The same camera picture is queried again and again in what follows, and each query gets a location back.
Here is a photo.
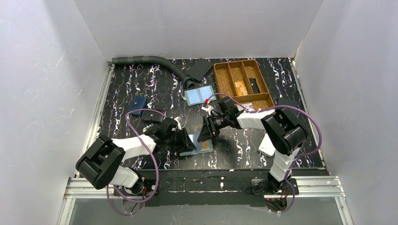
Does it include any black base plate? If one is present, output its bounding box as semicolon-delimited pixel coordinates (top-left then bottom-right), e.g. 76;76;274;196
112;168;299;208

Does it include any black flat pad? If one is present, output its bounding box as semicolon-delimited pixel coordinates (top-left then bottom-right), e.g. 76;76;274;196
186;58;214;82

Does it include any black flat wallet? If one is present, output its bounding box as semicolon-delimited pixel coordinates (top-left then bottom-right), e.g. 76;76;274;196
276;98;298;108

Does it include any navy blue wallet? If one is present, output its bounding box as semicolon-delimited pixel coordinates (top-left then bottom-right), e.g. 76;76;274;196
129;96;148;117

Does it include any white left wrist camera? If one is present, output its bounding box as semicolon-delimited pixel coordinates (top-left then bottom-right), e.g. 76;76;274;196
174;117;182;130

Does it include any white rectangular box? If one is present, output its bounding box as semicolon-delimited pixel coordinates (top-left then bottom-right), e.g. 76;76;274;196
258;133;276;157

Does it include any black snap wallet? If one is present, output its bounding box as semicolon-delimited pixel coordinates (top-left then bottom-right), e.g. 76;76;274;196
141;109;166;123

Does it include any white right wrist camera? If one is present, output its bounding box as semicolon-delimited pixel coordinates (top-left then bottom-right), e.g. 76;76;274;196
201;99;214;116

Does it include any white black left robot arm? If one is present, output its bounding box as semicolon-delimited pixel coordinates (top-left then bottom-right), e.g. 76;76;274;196
75;117;196;189

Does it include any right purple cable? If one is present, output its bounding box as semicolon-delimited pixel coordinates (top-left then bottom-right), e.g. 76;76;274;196
205;93;323;214

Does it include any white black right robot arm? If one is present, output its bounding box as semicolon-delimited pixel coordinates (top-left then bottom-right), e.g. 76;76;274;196
197;97;308;190

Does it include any mint green card holder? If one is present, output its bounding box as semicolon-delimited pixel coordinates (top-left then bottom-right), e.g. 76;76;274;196
179;132;214;156

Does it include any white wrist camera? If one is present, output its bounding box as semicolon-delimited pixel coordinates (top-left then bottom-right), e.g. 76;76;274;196
174;117;182;130
201;99;214;116

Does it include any orange card in tray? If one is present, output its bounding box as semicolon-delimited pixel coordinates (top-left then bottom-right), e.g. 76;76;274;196
234;81;248;96

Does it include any wicker divided tray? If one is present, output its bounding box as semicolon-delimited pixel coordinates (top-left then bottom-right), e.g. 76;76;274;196
214;60;274;110

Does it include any open mint card holder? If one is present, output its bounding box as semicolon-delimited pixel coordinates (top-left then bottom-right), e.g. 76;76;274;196
182;86;216;106

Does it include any grey corrugated hose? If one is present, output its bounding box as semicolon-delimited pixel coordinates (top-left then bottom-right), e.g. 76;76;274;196
112;56;197;90

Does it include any black VIP credit card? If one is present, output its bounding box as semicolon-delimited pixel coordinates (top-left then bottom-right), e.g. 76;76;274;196
248;78;260;94

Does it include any white VIP credit card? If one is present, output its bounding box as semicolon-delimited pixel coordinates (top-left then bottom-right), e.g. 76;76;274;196
237;103;255;111

